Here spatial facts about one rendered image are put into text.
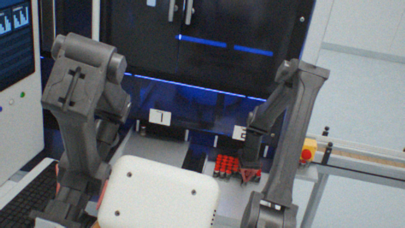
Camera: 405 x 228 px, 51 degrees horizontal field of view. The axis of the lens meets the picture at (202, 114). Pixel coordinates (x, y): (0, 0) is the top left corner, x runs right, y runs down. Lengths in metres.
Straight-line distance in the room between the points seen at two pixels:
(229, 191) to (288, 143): 0.68
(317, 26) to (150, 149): 0.80
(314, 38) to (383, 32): 4.99
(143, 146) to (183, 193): 0.99
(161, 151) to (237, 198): 0.38
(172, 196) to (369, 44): 5.86
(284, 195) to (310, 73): 0.28
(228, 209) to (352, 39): 5.14
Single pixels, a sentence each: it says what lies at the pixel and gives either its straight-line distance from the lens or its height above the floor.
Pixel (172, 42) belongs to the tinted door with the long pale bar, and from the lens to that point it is 1.58.
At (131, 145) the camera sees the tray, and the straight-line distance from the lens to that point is 1.77.
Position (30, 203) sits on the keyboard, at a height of 0.83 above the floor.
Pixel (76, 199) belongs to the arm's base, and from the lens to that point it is 0.97.
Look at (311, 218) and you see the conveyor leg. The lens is 2.12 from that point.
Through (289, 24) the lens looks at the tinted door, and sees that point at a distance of 1.52.
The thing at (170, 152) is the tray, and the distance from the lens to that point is 1.74.
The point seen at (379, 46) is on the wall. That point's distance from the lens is 6.56.
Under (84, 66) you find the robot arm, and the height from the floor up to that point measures 1.59.
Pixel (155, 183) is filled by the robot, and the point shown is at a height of 1.37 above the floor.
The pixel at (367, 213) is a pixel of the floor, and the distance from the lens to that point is 3.27.
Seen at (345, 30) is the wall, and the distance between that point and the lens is 6.39.
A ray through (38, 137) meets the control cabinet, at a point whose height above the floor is 0.88.
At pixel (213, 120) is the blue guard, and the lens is 1.67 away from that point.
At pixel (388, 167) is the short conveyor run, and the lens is 1.94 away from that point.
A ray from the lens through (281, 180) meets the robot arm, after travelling 0.94.
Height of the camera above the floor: 1.86
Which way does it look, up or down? 28 degrees down
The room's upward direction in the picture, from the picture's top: 9 degrees clockwise
